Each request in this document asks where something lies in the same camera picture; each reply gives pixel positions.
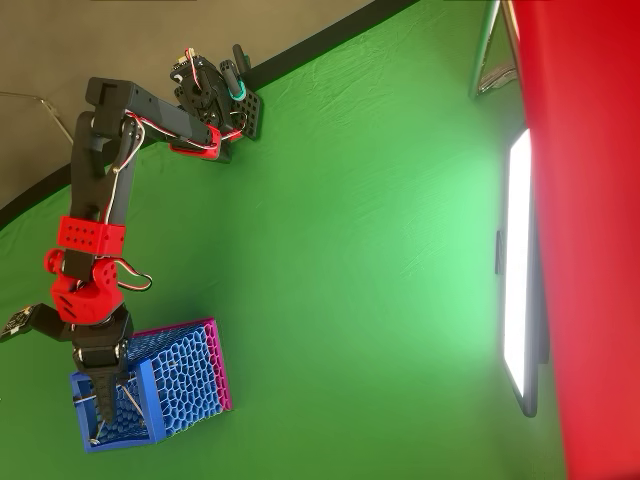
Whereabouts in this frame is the blue lattice basket pink base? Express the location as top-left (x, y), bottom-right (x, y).
top-left (68, 317), bottom-right (235, 455)

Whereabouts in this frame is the green cloth with black border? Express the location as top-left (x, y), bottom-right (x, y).
top-left (0, 0), bottom-right (569, 480)

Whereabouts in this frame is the bright LED light panel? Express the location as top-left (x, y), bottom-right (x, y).
top-left (494, 127), bottom-right (551, 419)

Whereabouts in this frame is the blurred red object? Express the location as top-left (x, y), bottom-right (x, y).
top-left (509, 0), bottom-right (640, 480)

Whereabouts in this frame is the small wrist camera board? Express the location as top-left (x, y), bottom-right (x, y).
top-left (0, 302), bottom-right (74, 344)

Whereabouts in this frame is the thin grey floor cable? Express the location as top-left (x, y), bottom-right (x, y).
top-left (0, 91), bottom-right (76, 146)

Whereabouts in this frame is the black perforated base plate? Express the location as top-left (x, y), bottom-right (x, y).
top-left (227, 87), bottom-right (265, 142)

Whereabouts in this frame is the black clamp with teal ring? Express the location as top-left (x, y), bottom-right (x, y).
top-left (219, 43), bottom-right (252, 104)

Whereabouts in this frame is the metal stand frame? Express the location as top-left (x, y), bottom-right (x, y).
top-left (468, 0), bottom-right (522, 101)

